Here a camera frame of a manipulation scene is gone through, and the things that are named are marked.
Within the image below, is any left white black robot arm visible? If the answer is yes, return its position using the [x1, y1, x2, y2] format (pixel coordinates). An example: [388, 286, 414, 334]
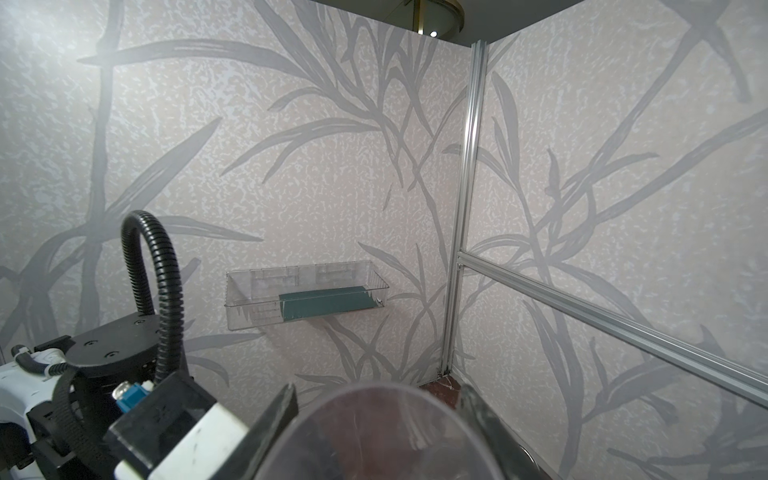
[1, 313, 162, 479]

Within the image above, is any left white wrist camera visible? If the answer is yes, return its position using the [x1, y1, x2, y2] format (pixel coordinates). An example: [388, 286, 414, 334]
[104, 371, 248, 479]

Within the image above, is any green mat in tray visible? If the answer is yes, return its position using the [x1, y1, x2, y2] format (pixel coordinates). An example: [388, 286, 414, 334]
[278, 286, 379, 321]

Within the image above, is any round ceiling lamp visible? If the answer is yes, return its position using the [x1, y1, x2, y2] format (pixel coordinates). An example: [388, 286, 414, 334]
[383, 0, 466, 40]

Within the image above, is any clear flute glass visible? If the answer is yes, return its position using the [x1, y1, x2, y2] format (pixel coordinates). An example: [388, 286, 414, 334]
[255, 382, 503, 479]

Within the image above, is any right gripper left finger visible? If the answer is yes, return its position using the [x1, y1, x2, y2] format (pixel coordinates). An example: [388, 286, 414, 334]
[224, 383, 299, 479]

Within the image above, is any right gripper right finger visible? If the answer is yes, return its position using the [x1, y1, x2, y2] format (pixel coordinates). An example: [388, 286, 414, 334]
[457, 385, 542, 480]

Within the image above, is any clear plastic wall tray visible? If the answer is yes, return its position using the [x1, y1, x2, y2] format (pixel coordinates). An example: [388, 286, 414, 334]
[225, 260, 389, 331]

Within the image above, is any aluminium frame crossbar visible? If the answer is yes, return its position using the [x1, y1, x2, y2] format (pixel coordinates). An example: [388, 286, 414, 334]
[458, 252, 767, 408]

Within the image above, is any aluminium corner frame post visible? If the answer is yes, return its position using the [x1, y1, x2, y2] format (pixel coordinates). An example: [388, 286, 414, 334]
[439, 40, 488, 376]

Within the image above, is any left black arm cable conduit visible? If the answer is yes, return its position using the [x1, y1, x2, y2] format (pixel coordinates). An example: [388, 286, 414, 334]
[11, 209, 186, 480]

